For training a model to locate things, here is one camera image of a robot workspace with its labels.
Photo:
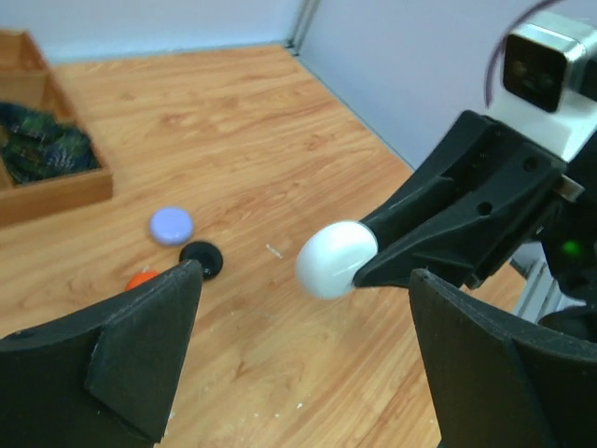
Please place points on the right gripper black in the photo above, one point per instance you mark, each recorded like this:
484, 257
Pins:
462, 220

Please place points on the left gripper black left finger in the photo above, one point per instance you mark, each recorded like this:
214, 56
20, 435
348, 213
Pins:
104, 376

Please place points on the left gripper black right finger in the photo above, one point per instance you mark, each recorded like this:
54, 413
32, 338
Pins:
497, 380

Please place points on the orange earbud charging case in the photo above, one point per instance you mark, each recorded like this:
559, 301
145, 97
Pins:
140, 278

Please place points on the white earbud charging case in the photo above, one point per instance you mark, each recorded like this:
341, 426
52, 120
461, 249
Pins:
327, 263

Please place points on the purple earbud charging case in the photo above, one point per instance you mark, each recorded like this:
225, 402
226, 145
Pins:
171, 226

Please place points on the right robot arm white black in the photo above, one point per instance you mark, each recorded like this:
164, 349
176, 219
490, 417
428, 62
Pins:
566, 228

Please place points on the dark blue rolled tie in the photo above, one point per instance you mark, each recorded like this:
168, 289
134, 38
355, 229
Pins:
38, 147

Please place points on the wooden compartment tray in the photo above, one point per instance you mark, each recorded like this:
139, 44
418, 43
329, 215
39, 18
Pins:
27, 79

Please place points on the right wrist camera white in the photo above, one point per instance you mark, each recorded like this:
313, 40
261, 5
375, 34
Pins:
549, 81

